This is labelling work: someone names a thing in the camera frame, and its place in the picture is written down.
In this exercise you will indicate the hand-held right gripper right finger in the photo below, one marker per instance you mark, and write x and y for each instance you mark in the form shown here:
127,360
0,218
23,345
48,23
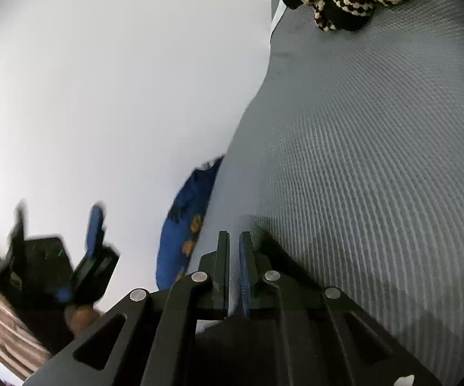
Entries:
243,273

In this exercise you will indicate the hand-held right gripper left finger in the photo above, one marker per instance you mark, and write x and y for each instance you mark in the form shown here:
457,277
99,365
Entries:
221,277

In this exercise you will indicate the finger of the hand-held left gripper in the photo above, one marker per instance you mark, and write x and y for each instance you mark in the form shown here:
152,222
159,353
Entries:
95,229
18,229

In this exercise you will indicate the person's left hand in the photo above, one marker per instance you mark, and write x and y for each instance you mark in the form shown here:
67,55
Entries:
82,318

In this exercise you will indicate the blue cloth with orange print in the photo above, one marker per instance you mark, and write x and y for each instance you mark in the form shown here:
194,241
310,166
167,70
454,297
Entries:
179,229

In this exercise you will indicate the grey textured mattress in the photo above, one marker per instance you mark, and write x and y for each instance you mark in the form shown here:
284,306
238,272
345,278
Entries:
356,148

